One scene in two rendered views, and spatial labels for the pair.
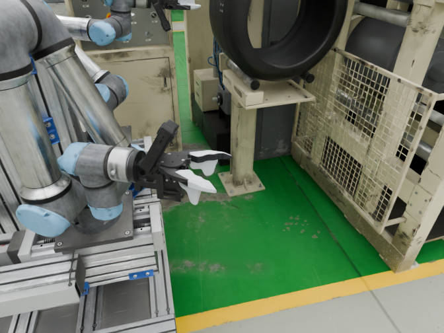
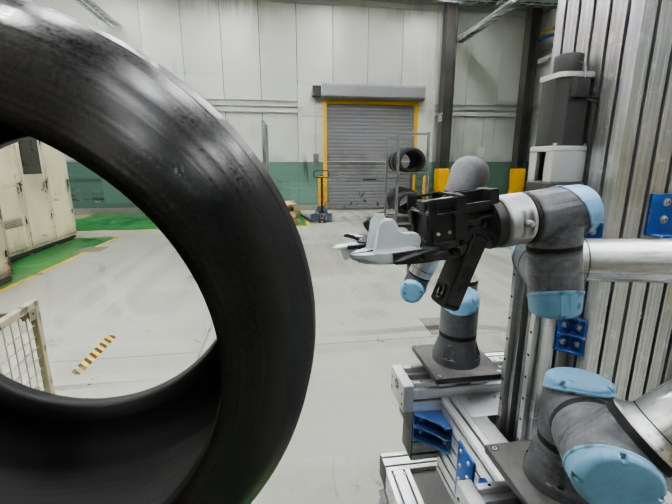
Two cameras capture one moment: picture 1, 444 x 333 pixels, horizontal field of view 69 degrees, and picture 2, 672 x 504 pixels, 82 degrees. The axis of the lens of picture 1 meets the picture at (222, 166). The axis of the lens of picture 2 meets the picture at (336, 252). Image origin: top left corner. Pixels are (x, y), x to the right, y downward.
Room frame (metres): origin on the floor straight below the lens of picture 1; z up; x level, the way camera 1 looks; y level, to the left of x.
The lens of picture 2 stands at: (1.93, 0.11, 1.34)
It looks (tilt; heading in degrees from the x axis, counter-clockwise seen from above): 13 degrees down; 185
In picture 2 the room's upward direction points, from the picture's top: straight up
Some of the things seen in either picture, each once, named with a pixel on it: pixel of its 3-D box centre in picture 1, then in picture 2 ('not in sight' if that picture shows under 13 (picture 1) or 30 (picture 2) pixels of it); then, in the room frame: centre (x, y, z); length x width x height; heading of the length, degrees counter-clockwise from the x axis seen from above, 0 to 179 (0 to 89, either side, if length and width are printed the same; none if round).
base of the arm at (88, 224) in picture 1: (92, 204); (456, 344); (0.75, 0.40, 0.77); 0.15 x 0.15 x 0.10
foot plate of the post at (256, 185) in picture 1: (240, 179); not in sight; (1.85, -0.14, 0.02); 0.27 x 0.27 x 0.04; 17
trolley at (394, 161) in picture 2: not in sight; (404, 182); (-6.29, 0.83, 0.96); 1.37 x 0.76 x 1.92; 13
